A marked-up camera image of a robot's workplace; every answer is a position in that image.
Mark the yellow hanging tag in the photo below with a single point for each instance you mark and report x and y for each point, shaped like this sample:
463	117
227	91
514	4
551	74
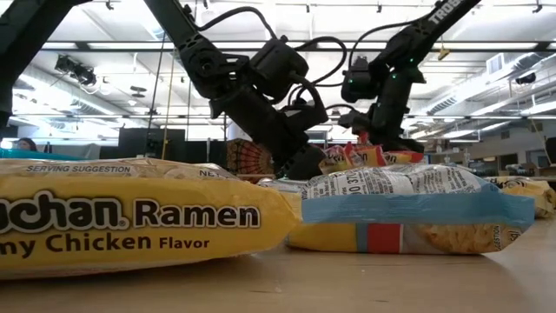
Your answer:
443	54

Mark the white ceiling vent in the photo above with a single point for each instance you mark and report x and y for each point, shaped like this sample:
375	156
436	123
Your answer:
495	64

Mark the person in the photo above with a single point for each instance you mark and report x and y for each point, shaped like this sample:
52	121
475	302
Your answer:
27	144

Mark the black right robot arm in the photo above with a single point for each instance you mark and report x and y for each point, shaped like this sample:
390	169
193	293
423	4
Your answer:
412	43

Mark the overhead LED light bar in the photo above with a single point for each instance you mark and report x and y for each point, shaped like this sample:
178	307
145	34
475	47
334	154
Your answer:
130	45

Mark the blue beef ramen pack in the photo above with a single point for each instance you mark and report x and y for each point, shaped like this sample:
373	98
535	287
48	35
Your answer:
412	206

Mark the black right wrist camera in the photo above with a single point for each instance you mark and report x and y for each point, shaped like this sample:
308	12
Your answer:
352	118

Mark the black track light cluster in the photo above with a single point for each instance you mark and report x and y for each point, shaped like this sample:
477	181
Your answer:
80	74

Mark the red ramen noodle pack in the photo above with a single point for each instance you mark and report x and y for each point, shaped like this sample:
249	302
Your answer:
369	155
404	157

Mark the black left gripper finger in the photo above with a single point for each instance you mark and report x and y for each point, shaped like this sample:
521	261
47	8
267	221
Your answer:
304	163

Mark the yellow creamy chicken ramen pack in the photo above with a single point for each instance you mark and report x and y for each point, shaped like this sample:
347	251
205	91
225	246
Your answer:
530	191
326	238
130	226

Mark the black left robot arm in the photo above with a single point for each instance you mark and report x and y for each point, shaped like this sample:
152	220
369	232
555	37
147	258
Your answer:
204	65

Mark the orange patterned tapestry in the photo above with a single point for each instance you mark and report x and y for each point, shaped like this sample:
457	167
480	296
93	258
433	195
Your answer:
247	158

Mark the black monitor panel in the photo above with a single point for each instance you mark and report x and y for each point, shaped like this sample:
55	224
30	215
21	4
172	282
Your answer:
152	143

